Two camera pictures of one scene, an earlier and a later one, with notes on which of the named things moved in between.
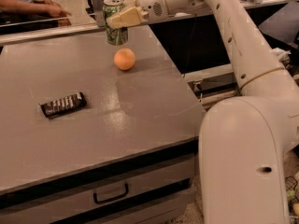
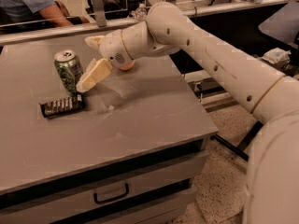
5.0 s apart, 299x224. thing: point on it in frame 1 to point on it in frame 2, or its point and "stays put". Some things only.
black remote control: x=64 y=105 stays put
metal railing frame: x=93 y=18 stays put
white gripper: x=151 y=1 to x=112 y=49
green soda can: x=116 y=36 to x=69 y=68
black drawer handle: x=112 y=198 stays put
